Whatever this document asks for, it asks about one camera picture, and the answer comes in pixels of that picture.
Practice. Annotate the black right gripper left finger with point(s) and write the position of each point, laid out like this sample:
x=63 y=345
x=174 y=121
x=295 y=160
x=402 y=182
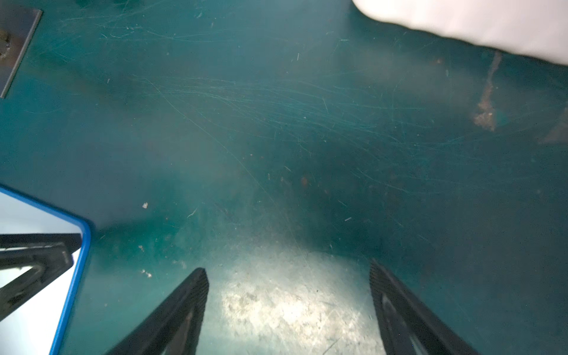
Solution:
x=175 y=325

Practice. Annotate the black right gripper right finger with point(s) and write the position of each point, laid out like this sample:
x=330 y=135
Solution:
x=407 y=325

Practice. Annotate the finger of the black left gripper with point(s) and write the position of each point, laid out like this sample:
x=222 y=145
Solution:
x=47 y=257

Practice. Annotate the blue-framed whiteboard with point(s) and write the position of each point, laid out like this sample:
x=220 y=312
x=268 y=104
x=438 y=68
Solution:
x=38 y=326

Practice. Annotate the white plastic storage box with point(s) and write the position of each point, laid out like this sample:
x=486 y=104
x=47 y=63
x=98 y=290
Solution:
x=529 y=28

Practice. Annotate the dark tree base plate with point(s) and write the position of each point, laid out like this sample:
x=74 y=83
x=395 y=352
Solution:
x=18 y=24

